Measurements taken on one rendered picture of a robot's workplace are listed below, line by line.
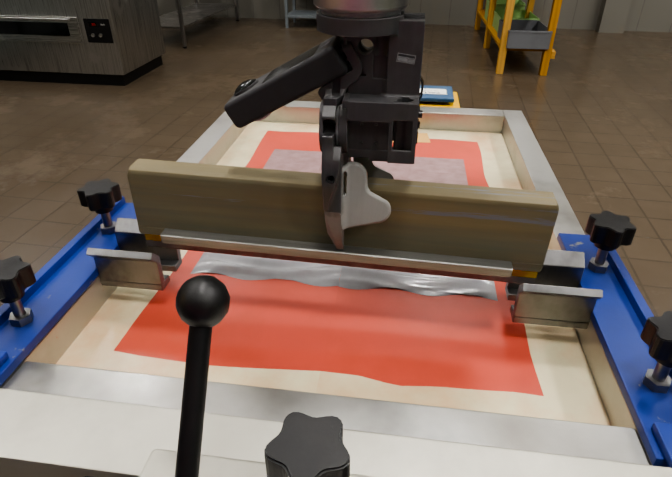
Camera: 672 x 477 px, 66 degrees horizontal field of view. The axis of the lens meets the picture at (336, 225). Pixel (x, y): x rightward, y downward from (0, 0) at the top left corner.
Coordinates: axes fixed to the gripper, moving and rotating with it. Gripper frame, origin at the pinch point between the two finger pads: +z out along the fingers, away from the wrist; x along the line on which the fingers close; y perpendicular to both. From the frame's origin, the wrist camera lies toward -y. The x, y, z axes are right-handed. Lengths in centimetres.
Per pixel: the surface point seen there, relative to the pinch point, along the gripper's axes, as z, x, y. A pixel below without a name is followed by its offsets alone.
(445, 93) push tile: 9, 76, 15
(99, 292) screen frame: 8.6, -3.4, -25.6
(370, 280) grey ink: 10.1, 4.6, 3.4
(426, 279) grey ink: 9.7, 5.1, 9.8
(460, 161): 10.5, 41.1, 16.2
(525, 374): 10.5, -7.3, 19.0
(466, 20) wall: 100, 718, 80
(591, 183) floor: 107, 238, 114
